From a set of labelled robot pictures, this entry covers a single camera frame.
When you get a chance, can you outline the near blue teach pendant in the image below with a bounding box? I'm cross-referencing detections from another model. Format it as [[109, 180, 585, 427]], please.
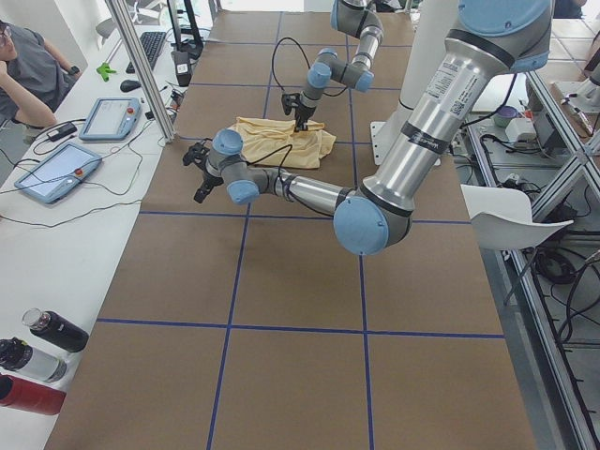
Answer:
[[14, 142, 102, 204]]

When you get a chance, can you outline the blue teach pendant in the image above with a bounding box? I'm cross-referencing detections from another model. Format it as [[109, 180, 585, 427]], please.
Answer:
[[79, 97, 141, 141], [14, 142, 102, 204]]

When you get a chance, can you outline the white plastic chair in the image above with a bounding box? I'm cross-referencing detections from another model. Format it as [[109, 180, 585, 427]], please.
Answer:
[[460, 185, 574, 250]]

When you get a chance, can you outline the black computer mouse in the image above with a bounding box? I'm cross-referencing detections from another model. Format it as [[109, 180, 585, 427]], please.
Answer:
[[120, 80, 141, 93]]

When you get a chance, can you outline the black power adapter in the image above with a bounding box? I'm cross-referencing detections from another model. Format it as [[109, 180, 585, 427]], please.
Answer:
[[47, 122, 78, 142]]

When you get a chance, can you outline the far blue teach pendant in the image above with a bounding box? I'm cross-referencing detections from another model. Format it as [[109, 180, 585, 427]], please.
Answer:
[[79, 97, 141, 141]]

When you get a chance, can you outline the black water bottle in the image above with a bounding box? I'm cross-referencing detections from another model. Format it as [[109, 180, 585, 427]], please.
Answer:
[[22, 308, 89, 353]]

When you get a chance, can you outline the aluminium frame post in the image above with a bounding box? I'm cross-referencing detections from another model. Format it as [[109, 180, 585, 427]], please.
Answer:
[[105, 0, 174, 143]]

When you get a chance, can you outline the grey water bottle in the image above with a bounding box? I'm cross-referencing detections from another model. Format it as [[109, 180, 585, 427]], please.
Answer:
[[1, 337, 68, 383]]

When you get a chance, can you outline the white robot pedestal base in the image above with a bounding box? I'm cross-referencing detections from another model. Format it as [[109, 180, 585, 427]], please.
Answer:
[[370, 1, 453, 166]]

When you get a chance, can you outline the yellow long-sleeve California shirt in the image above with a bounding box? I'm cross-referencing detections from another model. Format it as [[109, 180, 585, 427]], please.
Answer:
[[229, 117, 337, 170]]

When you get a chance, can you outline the seated person in grey shirt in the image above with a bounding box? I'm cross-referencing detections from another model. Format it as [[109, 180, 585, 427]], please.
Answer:
[[1, 22, 83, 128]]

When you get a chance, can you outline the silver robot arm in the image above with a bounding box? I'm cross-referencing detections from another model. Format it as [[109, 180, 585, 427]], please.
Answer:
[[183, 1, 554, 255], [285, 1, 383, 131]]

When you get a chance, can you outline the black keyboard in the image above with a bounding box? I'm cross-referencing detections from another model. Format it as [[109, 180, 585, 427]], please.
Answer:
[[140, 31, 167, 69]]

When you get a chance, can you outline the red water bottle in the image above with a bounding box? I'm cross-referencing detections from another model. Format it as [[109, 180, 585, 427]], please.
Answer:
[[1, 375, 66, 415]]

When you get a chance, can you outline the purple green bowl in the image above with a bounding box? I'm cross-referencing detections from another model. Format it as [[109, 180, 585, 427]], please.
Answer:
[[493, 105, 519, 128]]

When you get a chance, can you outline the green plastic toy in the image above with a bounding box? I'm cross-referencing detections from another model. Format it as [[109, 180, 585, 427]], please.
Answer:
[[96, 62, 116, 83]]

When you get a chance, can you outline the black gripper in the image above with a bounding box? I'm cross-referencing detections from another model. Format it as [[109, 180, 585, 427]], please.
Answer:
[[193, 161, 223, 203], [294, 102, 315, 132]]

